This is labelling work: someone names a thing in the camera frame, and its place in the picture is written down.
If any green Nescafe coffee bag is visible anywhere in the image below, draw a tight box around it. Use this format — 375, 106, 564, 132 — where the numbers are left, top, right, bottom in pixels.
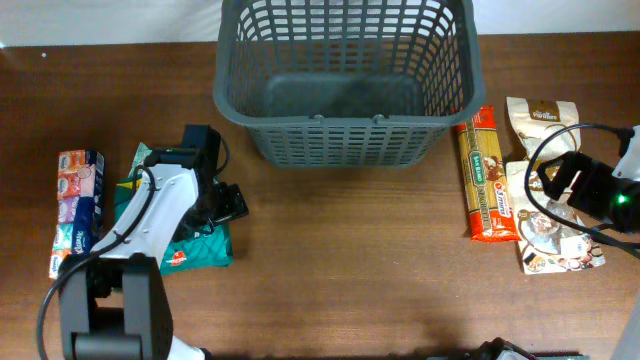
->
113, 174, 234, 275

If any teal wet wipes packet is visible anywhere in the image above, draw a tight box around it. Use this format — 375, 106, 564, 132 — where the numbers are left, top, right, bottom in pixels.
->
129, 142, 152, 176

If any Kleenex tissue multipack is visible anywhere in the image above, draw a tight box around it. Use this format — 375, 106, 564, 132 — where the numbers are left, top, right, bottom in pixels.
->
48, 150, 105, 280

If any grey plastic basket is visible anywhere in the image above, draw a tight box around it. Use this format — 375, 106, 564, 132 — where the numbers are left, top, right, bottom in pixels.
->
213, 0, 486, 168

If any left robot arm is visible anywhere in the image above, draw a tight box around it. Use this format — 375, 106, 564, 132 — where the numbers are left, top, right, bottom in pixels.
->
36, 124, 249, 360

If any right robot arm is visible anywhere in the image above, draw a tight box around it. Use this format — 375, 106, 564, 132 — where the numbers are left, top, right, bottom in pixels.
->
524, 123, 639, 258

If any San Remo spaghetti packet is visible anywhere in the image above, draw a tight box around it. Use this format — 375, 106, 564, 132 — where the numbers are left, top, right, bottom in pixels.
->
455, 106, 519, 243

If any Pantree white grain pouch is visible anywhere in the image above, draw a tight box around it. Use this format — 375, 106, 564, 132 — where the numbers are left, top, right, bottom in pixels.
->
506, 97, 581, 161

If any Pantree mushroom pouch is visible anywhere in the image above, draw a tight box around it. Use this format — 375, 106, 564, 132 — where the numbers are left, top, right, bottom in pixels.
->
506, 161, 606, 275

